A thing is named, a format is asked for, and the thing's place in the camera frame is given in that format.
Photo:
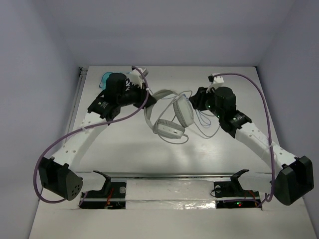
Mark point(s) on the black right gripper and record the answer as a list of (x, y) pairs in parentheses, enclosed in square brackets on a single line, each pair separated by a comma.
[(197, 99)]

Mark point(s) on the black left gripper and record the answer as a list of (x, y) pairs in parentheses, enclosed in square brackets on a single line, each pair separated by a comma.
[(143, 97)]

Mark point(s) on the white over-ear headphones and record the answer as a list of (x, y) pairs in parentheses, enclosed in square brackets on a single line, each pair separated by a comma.
[(172, 122)]

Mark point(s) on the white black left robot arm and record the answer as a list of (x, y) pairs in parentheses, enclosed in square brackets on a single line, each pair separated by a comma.
[(55, 179)]

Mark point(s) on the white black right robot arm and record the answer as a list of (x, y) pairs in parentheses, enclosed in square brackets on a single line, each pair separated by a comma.
[(291, 176)]

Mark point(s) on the teal cat-ear headphones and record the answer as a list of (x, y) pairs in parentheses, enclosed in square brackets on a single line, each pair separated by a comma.
[(114, 81)]

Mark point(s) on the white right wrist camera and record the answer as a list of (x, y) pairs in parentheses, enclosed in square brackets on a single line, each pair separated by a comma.
[(215, 81)]

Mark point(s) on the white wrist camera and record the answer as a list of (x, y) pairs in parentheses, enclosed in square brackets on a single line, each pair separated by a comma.
[(215, 81), (137, 75)]

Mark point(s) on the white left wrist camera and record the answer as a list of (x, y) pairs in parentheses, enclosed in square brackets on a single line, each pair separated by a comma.
[(137, 75)]

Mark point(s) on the aluminium rail at table front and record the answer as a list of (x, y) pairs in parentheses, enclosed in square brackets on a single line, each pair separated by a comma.
[(167, 175)]

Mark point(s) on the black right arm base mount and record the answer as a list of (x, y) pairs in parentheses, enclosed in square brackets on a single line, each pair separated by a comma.
[(231, 195)]

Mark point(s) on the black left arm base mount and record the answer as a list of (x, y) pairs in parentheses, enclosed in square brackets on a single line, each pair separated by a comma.
[(111, 196)]

